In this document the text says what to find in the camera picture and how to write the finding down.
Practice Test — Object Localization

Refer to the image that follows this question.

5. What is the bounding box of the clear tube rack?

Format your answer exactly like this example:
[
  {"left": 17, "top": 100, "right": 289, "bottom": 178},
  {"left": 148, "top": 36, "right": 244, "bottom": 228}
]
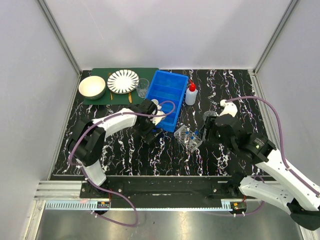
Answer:
[{"left": 173, "top": 125, "right": 203, "bottom": 153}]

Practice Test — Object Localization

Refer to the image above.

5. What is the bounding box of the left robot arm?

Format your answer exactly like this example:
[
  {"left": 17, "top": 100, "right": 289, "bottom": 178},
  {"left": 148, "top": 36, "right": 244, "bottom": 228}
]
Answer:
[{"left": 67, "top": 99, "right": 165, "bottom": 198}]

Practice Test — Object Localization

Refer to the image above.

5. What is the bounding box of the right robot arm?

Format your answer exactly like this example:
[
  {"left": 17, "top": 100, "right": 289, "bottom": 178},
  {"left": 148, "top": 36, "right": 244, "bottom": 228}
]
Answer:
[{"left": 203, "top": 114, "right": 320, "bottom": 231}]

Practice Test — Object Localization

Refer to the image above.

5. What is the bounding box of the small glass beaker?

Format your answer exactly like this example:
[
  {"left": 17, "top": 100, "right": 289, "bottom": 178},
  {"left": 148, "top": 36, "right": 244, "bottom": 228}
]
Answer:
[{"left": 203, "top": 110, "right": 219, "bottom": 122}]

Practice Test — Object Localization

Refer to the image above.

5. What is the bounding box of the small white crucible cup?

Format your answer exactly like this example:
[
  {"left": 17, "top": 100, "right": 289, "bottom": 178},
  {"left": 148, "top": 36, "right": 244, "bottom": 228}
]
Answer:
[{"left": 151, "top": 99, "right": 159, "bottom": 105}]

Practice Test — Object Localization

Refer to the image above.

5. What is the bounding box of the gold knife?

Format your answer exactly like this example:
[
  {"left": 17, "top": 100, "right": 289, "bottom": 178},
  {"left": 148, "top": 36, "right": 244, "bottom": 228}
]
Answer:
[{"left": 128, "top": 92, "right": 133, "bottom": 104}]

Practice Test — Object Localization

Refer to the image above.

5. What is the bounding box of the clear drinking glass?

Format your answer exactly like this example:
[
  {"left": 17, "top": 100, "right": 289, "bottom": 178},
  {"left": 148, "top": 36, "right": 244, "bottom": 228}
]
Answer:
[{"left": 136, "top": 78, "right": 150, "bottom": 99}]

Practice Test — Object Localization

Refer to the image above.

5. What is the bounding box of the blue compartment bin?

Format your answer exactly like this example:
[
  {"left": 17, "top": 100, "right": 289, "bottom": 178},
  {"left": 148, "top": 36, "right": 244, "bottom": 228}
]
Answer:
[{"left": 146, "top": 70, "right": 189, "bottom": 133}]

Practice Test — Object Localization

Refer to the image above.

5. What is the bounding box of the green placemat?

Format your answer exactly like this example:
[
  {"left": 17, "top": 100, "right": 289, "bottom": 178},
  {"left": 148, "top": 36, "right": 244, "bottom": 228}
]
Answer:
[{"left": 83, "top": 67, "right": 158, "bottom": 106}]

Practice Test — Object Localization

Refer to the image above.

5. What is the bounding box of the squeeze bottle red cap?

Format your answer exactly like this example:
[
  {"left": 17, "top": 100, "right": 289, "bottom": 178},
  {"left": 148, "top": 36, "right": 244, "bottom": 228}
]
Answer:
[{"left": 185, "top": 81, "right": 198, "bottom": 106}]

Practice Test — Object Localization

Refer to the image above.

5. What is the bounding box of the gold fork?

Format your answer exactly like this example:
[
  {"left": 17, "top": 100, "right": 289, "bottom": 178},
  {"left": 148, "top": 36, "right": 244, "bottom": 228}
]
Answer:
[{"left": 108, "top": 72, "right": 113, "bottom": 101}]

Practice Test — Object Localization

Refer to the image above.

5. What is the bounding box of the striped white plate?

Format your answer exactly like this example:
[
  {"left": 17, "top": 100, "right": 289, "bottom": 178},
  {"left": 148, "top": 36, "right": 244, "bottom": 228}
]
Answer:
[{"left": 106, "top": 69, "right": 140, "bottom": 95}]

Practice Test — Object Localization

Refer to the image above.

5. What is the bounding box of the white ceramic bowl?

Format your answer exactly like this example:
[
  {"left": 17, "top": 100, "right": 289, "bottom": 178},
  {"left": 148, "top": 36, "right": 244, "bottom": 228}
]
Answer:
[{"left": 78, "top": 76, "right": 106, "bottom": 100}]

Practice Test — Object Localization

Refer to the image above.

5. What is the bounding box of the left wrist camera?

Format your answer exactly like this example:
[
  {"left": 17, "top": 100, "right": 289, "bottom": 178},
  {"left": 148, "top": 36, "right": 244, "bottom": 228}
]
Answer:
[{"left": 150, "top": 105, "right": 166, "bottom": 126}]

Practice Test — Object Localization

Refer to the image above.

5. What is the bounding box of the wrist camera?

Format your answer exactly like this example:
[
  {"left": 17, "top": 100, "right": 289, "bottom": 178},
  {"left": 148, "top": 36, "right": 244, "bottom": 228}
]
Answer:
[
  {"left": 150, "top": 105, "right": 166, "bottom": 126},
  {"left": 218, "top": 99, "right": 238, "bottom": 118}
]

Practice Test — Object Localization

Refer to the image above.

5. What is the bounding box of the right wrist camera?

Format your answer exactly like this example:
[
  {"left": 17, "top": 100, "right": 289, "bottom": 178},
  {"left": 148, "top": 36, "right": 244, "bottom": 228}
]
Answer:
[{"left": 218, "top": 99, "right": 238, "bottom": 118}]

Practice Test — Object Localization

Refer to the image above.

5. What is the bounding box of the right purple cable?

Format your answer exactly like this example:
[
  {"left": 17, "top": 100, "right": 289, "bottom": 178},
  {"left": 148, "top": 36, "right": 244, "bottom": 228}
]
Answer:
[{"left": 207, "top": 96, "right": 320, "bottom": 217}]

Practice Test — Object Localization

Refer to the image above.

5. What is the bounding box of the purple cable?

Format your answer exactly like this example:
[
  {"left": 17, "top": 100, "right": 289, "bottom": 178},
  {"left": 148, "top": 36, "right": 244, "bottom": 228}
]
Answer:
[
  {"left": 67, "top": 100, "right": 176, "bottom": 228},
  {"left": 207, "top": 96, "right": 320, "bottom": 217}
]

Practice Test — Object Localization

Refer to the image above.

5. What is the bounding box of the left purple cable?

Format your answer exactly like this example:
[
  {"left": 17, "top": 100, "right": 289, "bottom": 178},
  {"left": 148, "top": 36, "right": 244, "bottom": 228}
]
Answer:
[{"left": 67, "top": 100, "right": 176, "bottom": 228}]

